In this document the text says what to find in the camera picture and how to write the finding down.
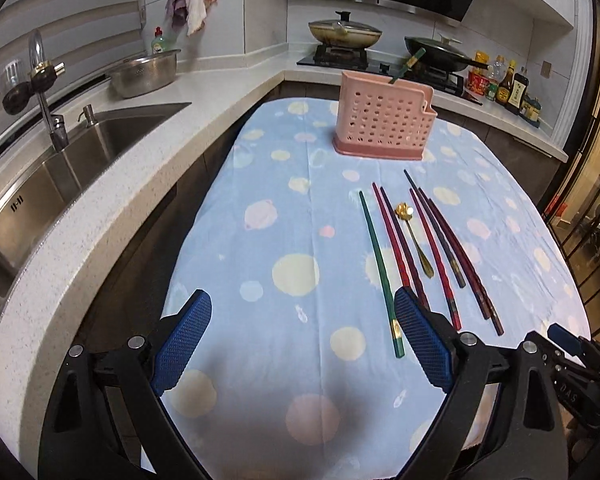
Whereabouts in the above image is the sink soap dispenser pump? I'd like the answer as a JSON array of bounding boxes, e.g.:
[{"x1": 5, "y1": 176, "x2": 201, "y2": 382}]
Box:
[{"x1": 78, "y1": 104, "x2": 98, "y2": 128}]

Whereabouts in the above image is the maroon chopstick outermost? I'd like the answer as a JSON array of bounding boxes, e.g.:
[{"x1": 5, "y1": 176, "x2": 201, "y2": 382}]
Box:
[{"x1": 426, "y1": 197, "x2": 504, "y2": 336}]

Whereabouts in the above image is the beige wok with lid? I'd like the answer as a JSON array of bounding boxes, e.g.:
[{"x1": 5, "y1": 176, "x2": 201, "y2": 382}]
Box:
[{"x1": 309, "y1": 11, "x2": 382, "y2": 49}]

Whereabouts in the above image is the black wok with lid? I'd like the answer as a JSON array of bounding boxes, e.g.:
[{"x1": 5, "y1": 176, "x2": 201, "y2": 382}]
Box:
[{"x1": 404, "y1": 36, "x2": 489, "y2": 73}]

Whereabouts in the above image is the chrome kitchen faucet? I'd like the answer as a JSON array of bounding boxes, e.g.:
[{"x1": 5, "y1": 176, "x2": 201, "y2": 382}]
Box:
[{"x1": 0, "y1": 29, "x2": 69, "y2": 152}]

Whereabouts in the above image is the green chopstick in basket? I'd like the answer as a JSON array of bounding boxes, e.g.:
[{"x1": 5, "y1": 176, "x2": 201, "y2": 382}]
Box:
[{"x1": 389, "y1": 48, "x2": 426, "y2": 84}]

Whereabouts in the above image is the red spiral chopstick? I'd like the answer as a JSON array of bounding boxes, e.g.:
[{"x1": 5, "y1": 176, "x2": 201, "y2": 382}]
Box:
[{"x1": 410, "y1": 188, "x2": 462, "y2": 332}]

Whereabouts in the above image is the small teal jar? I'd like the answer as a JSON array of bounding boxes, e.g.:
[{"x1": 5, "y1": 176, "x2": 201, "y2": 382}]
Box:
[{"x1": 519, "y1": 94, "x2": 542, "y2": 128}]

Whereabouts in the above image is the brown sauce bottle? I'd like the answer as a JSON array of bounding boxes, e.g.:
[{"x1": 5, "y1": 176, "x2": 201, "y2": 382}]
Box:
[{"x1": 495, "y1": 60, "x2": 516, "y2": 105}]

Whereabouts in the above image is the green dish soap bottle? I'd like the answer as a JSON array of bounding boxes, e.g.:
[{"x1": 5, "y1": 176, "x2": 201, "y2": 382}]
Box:
[{"x1": 151, "y1": 27, "x2": 166, "y2": 54}]

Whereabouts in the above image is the red seasoning jar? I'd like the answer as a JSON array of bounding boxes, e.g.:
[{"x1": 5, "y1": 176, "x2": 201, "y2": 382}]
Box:
[{"x1": 466, "y1": 67, "x2": 489, "y2": 96}]

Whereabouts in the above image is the pink perforated utensil basket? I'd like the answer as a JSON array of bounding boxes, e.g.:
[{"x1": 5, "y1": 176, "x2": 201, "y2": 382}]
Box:
[{"x1": 334, "y1": 70, "x2": 437, "y2": 160}]

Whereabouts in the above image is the stainless steel bowl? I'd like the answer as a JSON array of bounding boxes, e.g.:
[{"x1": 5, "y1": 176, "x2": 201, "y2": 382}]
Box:
[{"x1": 107, "y1": 49, "x2": 181, "y2": 99}]

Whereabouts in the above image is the dark soy sauce bottle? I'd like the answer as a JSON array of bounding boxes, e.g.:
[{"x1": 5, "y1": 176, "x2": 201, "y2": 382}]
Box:
[{"x1": 506, "y1": 70, "x2": 529, "y2": 115}]

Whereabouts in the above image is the stainless steel sink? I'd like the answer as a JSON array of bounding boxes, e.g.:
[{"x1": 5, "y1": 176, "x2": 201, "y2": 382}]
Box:
[{"x1": 0, "y1": 102, "x2": 189, "y2": 322}]

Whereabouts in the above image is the black gas stove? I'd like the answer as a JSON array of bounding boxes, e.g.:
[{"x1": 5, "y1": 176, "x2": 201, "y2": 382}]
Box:
[{"x1": 298, "y1": 44, "x2": 482, "y2": 105}]

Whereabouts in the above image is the dark red chopstick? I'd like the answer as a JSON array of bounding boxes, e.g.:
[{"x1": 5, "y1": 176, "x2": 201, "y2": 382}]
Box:
[{"x1": 420, "y1": 188, "x2": 492, "y2": 320}]

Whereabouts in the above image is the blue polka dot tablecloth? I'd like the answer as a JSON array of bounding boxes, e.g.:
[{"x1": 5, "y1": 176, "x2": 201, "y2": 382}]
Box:
[{"x1": 163, "y1": 99, "x2": 590, "y2": 479}]

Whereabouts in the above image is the gold flower spoon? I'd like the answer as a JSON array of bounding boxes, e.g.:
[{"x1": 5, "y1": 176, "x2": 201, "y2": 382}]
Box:
[{"x1": 394, "y1": 203, "x2": 434, "y2": 278}]

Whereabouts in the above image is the clear plastic bottle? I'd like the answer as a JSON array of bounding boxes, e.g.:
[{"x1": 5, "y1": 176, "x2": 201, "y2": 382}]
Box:
[{"x1": 489, "y1": 54, "x2": 507, "y2": 86}]

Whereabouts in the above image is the dark maroon chopstick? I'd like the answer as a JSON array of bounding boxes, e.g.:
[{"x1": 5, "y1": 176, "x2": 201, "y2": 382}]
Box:
[{"x1": 380, "y1": 188, "x2": 429, "y2": 310}]

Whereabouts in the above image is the green chopstick gold band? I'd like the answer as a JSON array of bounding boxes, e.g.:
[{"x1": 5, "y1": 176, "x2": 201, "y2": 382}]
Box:
[{"x1": 358, "y1": 191, "x2": 405, "y2": 359}]

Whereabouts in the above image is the dark purple chopstick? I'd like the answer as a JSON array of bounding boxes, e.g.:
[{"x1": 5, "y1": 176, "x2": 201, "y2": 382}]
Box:
[{"x1": 404, "y1": 171, "x2": 466, "y2": 288}]

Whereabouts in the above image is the bright red chopstick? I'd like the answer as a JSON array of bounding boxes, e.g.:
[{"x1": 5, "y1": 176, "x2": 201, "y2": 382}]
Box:
[{"x1": 372, "y1": 182, "x2": 411, "y2": 292}]

